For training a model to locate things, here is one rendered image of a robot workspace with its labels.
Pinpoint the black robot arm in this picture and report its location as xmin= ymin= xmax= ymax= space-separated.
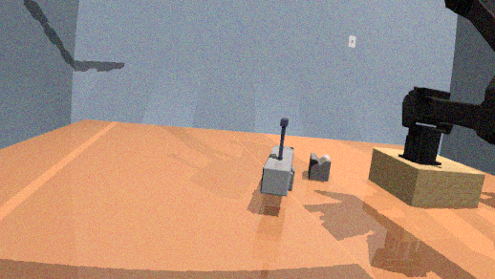
xmin=398 ymin=0 xmax=495 ymax=165

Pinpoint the dark grey rod with knob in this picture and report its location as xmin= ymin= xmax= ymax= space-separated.
xmin=278 ymin=118 xmax=289 ymax=161

